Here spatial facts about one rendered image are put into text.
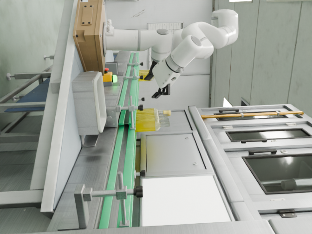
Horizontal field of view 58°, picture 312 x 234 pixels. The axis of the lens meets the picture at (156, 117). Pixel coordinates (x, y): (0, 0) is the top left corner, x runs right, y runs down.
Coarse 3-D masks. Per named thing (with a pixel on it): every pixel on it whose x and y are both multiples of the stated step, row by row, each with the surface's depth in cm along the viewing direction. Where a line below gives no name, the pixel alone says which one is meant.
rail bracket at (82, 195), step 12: (120, 180) 70; (84, 192) 71; (96, 192) 71; (108, 192) 71; (120, 192) 71; (132, 192) 71; (84, 204) 72; (120, 204) 73; (72, 216) 77; (84, 216) 72; (60, 228) 73; (72, 228) 73
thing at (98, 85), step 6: (96, 78) 109; (102, 78) 122; (96, 84) 107; (102, 84) 123; (96, 90) 107; (102, 90) 124; (96, 96) 108; (102, 96) 125; (96, 102) 109; (102, 102) 126; (96, 108) 111; (102, 108) 127; (102, 114) 128; (102, 120) 125; (102, 126) 119
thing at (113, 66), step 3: (105, 63) 193; (108, 63) 192; (111, 63) 192; (114, 63) 191; (117, 63) 198; (105, 66) 191; (108, 66) 191; (111, 66) 191; (114, 66) 191; (117, 66) 197; (111, 69) 192; (114, 69) 192; (117, 69) 196; (114, 72) 193; (117, 72) 195
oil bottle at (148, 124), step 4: (136, 120) 149; (140, 120) 149; (144, 120) 149; (148, 120) 148; (152, 120) 148; (156, 120) 148; (136, 124) 147; (140, 124) 147; (144, 124) 147; (148, 124) 147; (152, 124) 147; (156, 124) 147; (160, 124) 149; (136, 128) 147; (140, 128) 148; (144, 128) 148; (148, 128) 148; (152, 128) 148; (156, 128) 148
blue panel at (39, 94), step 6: (48, 78) 200; (42, 84) 184; (48, 84) 184; (36, 90) 172; (42, 90) 171; (24, 96) 161; (30, 96) 160; (36, 96) 160; (42, 96) 160; (18, 102) 151; (24, 102) 150; (12, 108) 142; (18, 108) 141; (24, 108) 141; (30, 108) 141; (36, 108) 140; (42, 108) 140
